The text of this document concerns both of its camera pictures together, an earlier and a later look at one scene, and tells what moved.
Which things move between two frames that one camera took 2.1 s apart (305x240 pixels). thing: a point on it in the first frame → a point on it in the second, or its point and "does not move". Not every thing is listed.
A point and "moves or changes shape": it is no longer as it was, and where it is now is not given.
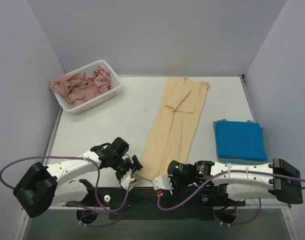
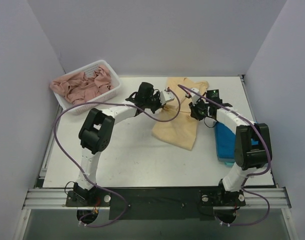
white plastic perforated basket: x=89 y=105 does not move
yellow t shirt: x=169 y=139 moves or changes shape
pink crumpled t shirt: x=77 y=87 does not move
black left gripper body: x=136 y=164 → x=155 y=101
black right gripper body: x=173 y=185 → x=197 y=111
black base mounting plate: x=157 y=203 does not move
